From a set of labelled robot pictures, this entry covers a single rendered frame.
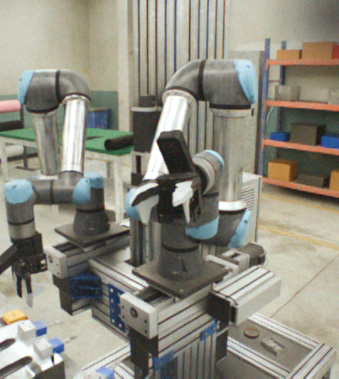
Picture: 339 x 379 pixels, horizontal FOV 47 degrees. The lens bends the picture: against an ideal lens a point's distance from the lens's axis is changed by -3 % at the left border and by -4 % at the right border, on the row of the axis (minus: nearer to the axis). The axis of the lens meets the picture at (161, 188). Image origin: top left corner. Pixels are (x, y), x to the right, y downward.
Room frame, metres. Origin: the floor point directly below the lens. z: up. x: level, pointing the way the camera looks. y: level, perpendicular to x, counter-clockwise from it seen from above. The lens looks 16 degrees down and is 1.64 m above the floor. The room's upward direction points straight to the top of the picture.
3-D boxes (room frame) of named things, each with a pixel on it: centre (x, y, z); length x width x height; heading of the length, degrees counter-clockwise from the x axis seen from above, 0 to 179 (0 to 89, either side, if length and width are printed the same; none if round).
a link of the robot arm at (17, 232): (1.04, 0.39, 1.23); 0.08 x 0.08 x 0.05
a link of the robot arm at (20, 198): (1.04, 0.39, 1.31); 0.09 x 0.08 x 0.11; 3
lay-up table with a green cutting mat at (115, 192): (5.06, 1.02, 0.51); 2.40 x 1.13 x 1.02; 51
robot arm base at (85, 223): (1.53, 0.28, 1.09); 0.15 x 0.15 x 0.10
